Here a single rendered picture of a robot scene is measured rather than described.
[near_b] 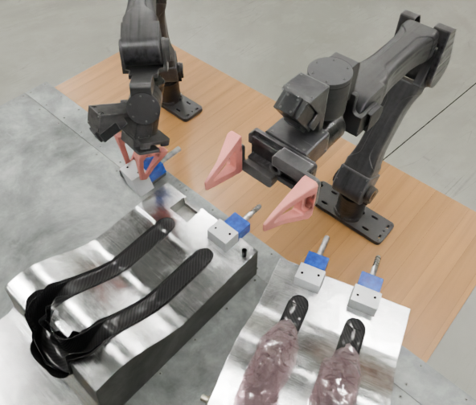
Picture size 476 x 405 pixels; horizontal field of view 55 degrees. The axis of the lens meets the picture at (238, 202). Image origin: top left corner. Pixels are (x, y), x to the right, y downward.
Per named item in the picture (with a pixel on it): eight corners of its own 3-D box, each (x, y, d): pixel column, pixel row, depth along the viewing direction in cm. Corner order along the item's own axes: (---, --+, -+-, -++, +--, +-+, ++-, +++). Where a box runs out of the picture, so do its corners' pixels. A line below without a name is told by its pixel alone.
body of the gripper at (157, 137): (141, 152, 86) (145, 116, 82) (113, 128, 92) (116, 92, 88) (170, 148, 90) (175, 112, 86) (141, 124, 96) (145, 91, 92)
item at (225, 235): (251, 206, 99) (252, 190, 95) (268, 219, 97) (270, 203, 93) (207, 244, 93) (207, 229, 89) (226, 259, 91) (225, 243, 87)
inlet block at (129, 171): (176, 151, 103) (170, 133, 99) (189, 161, 100) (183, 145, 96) (128, 185, 99) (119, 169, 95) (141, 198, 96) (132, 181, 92)
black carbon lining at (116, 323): (166, 218, 97) (160, 190, 89) (222, 263, 90) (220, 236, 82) (18, 337, 81) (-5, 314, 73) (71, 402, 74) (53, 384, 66)
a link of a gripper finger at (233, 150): (233, 189, 54) (282, 145, 59) (190, 160, 57) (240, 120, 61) (234, 222, 60) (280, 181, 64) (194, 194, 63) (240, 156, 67)
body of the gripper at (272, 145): (309, 172, 56) (343, 139, 59) (245, 133, 60) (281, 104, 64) (303, 204, 61) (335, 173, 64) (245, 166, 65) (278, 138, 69)
